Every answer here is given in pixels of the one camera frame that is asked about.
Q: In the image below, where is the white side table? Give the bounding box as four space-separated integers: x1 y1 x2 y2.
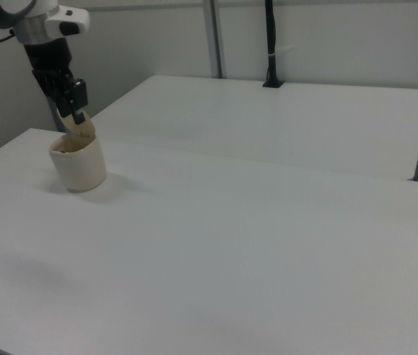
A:
89 75 418 182

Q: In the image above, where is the black camera stand pole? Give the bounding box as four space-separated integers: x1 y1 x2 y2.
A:
262 0 286 89

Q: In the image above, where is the beige trash bin with lid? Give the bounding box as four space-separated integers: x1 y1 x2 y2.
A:
48 112 107 193

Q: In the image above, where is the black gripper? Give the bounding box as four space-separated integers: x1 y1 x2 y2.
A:
23 36 90 126

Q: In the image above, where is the grey metal partition post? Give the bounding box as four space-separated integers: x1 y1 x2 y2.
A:
202 0 229 80

